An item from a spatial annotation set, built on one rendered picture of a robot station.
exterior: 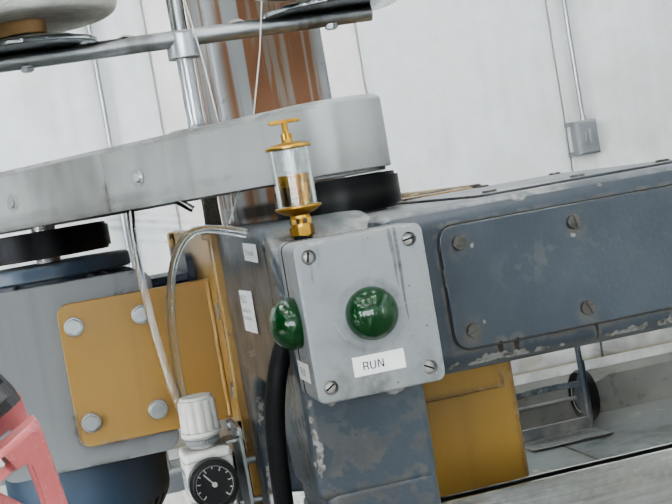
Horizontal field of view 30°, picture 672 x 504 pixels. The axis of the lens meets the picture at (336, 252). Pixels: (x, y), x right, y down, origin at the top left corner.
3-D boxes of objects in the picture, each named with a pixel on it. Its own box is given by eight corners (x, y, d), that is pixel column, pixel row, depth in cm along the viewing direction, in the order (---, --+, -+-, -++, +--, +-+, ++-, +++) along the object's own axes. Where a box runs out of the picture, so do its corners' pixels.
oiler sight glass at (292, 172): (282, 208, 75) (272, 150, 75) (274, 209, 78) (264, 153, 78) (322, 201, 76) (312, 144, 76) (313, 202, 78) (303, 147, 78)
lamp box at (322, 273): (319, 406, 69) (291, 244, 68) (302, 396, 73) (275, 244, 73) (447, 379, 70) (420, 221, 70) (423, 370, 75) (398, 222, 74)
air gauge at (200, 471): (194, 515, 91) (185, 465, 91) (191, 510, 93) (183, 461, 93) (243, 504, 92) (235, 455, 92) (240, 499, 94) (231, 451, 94)
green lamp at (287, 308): (279, 357, 69) (270, 303, 69) (269, 352, 72) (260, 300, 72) (323, 348, 70) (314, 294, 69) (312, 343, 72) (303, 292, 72)
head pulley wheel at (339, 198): (292, 224, 85) (286, 187, 85) (268, 225, 93) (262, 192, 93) (418, 202, 87) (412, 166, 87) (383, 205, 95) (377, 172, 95)
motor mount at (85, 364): (1, 489, 106) (-35, 300, 105) (3, 475, 112) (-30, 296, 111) (323, 420, 112) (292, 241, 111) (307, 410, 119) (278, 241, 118)
